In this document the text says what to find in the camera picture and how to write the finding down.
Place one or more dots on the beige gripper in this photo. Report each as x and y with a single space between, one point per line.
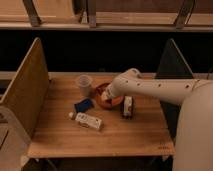
109 93

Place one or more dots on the right dark side panel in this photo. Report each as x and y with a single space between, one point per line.
172 66

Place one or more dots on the translucent plastic cup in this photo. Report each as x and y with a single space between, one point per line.
84 83

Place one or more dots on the left wooden side panel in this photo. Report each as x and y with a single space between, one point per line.
23 99

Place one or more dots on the brown and white carton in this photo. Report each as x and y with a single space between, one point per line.
127 107

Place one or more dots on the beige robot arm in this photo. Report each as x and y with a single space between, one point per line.
194 135

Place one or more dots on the orange ceramic bowl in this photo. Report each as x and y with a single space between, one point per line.
108 104

